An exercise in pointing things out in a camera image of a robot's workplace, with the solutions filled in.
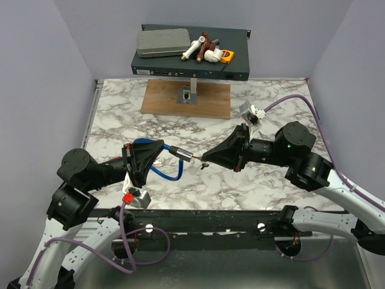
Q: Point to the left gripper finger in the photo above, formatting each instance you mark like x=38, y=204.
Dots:
x=144, y=167
x=145, y=150

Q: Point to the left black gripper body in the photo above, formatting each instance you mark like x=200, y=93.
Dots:
x=129, y=161

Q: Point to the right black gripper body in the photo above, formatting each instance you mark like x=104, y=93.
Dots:
x=245, y=147

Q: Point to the silver key bunch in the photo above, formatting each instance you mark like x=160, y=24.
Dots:
x=203, y=163

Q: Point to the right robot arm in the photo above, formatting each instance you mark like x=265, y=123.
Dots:
x=362, y=221

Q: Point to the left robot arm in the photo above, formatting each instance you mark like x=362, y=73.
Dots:
x=59, y=259

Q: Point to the white elbow pipe fitting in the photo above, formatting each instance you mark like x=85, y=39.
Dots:
x=213, y=56

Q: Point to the wooden board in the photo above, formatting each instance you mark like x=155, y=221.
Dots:
x=160, y=98

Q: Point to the yellow tape measure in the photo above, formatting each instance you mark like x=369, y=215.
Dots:
x=227, y=56

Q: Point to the dark teal rack device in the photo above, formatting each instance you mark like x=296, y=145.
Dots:
x=234, y=40

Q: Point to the brown pipe fitting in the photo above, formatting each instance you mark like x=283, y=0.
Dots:
x=206, y=45

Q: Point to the white straight pipe fitting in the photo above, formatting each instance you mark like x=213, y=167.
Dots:
x=193, y=47

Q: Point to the grey plastic case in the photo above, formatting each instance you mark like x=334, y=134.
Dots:
x=162, y=43

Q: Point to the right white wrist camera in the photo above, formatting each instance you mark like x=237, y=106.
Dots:
x=253, y=117

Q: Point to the metal stand post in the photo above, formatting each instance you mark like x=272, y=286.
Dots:
x=188, y=94

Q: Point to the black mounting rail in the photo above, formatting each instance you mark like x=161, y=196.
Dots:
x=209, y=229

